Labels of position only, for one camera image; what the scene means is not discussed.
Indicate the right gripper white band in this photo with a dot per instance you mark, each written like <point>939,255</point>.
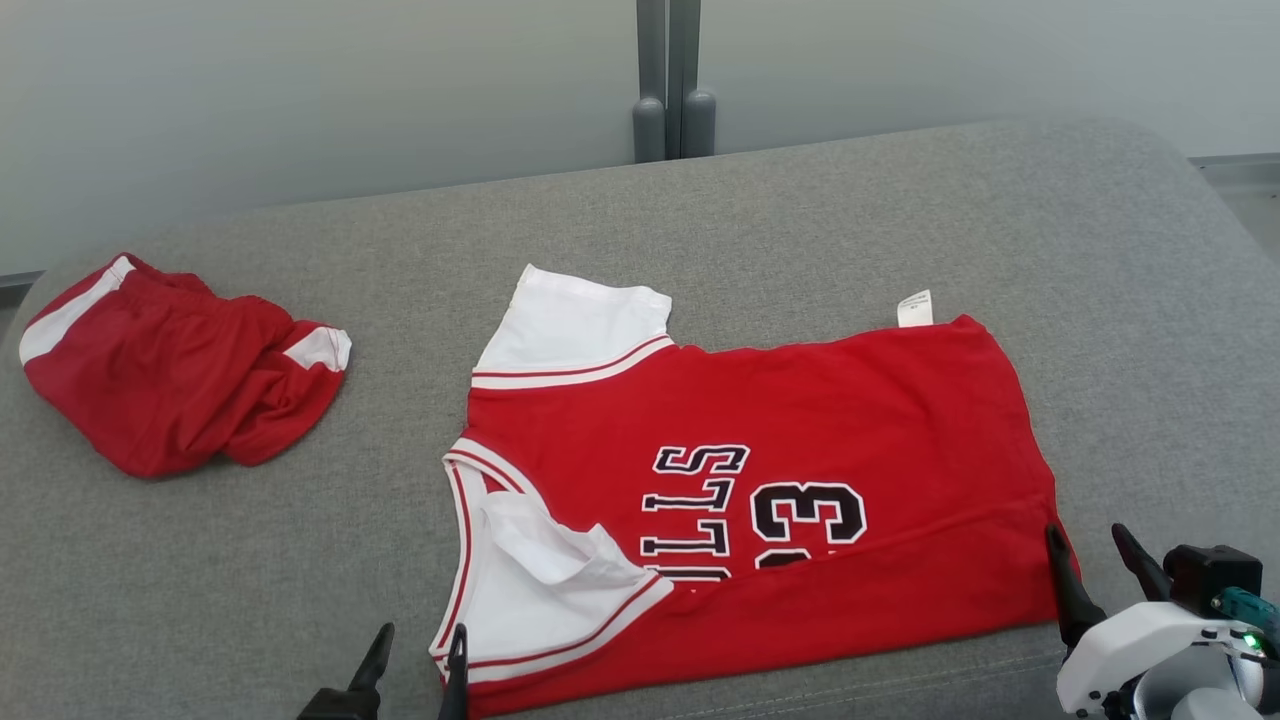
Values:
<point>1120,650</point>

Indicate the red shorts with white stripe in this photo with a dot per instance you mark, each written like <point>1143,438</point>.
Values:
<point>160,390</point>

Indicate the red basketball jersey number 23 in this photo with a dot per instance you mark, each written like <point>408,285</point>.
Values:
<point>800,400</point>

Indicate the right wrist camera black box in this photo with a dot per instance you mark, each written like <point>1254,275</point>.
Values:
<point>1210,580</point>

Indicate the grey partition post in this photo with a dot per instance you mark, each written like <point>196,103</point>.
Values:
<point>648,130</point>
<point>700,125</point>

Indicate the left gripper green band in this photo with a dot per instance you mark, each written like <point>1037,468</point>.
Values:
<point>345,705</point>

